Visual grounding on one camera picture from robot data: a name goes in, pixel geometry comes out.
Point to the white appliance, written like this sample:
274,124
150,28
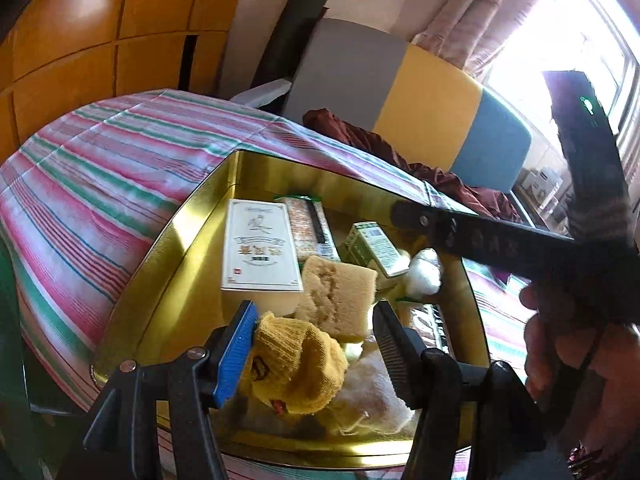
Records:
542,182

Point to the white cardboard box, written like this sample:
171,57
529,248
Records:
260,245

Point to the black upright post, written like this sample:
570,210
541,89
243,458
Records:
295,40

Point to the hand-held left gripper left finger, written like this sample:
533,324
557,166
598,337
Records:
232,355

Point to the beige sponge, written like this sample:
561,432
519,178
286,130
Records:
340,290

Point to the snack bar packet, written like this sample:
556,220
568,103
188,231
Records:
430,320
307,225

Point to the person's right hand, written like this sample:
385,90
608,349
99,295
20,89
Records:
560,360

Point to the pink green striped bedsheet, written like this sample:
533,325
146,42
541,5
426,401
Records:
100,170

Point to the bright window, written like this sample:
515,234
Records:
600,25

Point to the white pillow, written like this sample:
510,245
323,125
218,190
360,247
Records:
265,92

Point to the orange wooden wardrobe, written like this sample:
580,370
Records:
100,25

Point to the white sock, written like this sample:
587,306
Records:
370,395

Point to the white cotton ball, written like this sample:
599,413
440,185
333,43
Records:
424,272

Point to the pink patterned curtain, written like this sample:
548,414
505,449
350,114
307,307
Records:
480,20

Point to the grey yellow blue headboard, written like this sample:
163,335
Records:
425,100

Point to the dark green object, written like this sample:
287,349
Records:
15,360

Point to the green cardboard box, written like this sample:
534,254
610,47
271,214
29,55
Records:
375,247

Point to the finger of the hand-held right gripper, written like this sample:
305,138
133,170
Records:
475,245

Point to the gold metal tray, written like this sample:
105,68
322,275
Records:
185,280

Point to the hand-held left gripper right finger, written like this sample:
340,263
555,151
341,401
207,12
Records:
392,360

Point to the yellow sock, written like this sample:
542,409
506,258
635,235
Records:
300,360

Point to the maroon blanket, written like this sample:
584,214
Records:
360,135

